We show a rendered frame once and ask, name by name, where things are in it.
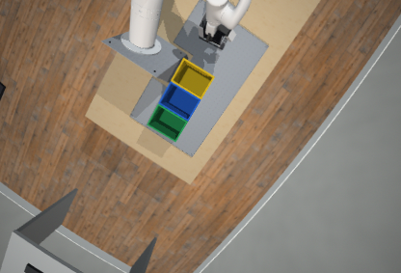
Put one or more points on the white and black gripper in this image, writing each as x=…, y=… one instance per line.
x=210, y=30

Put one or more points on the green open bin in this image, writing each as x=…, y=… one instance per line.
x=166, y=122

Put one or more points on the blue bin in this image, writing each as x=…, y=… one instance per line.
x=179, y=101

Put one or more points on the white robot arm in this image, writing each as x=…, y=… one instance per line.
x=145, y=16

